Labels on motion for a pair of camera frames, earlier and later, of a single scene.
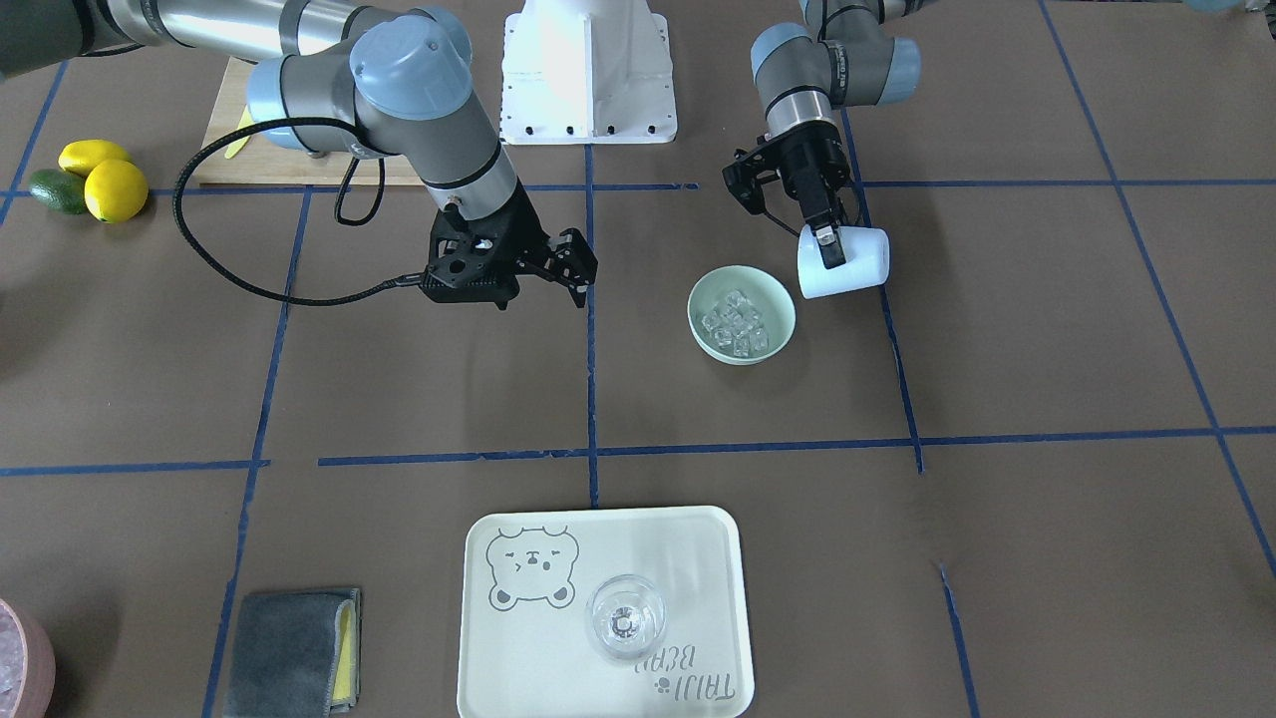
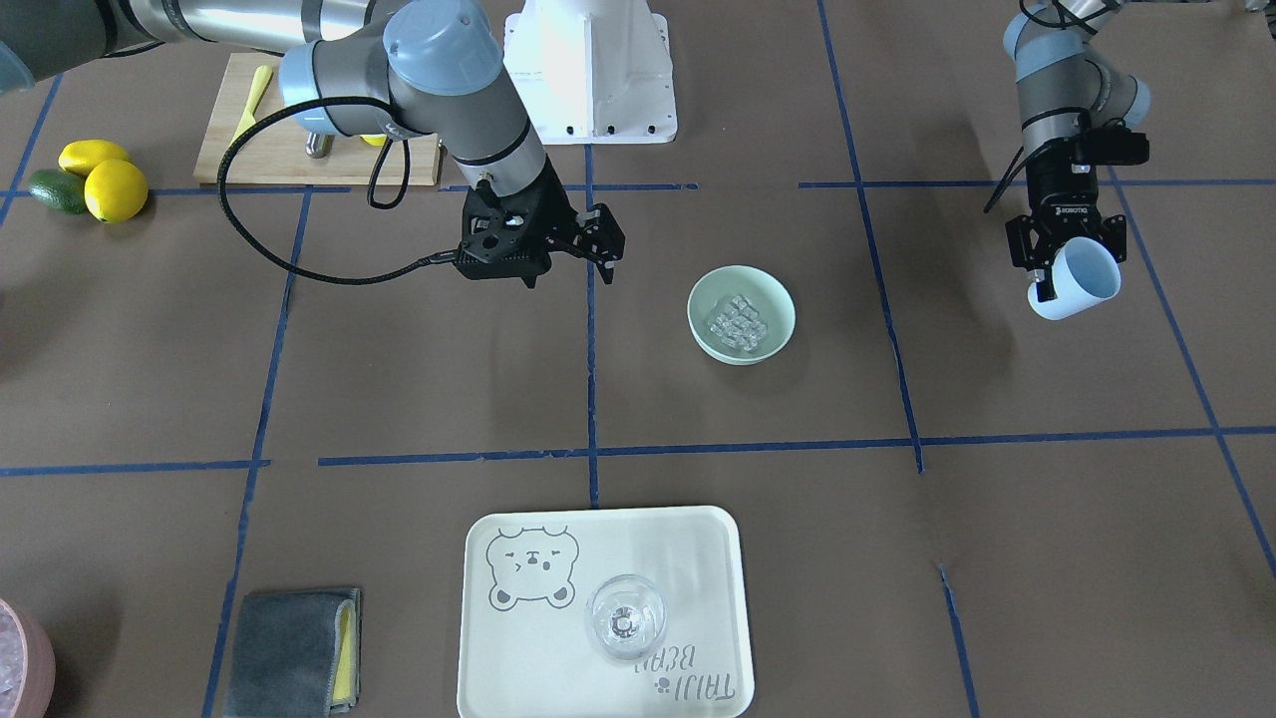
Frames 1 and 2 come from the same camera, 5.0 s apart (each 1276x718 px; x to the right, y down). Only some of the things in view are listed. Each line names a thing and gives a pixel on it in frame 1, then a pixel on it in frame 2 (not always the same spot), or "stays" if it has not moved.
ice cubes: (734, 324) stays
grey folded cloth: (295, 655) stays
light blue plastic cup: (866, 252) -> (1086, 273)
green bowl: (741, 314) stays
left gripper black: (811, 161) -> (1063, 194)
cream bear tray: (526, 582) stays
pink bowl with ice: (27, 667) stays
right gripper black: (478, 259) -> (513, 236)
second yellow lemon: (81, 157) stays
